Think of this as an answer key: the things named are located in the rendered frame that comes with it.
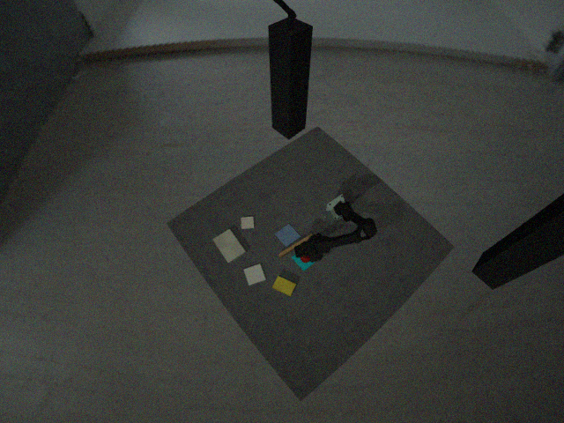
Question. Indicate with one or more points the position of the yellow rectangular block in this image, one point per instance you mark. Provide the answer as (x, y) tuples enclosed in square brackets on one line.
[(284, 286)]

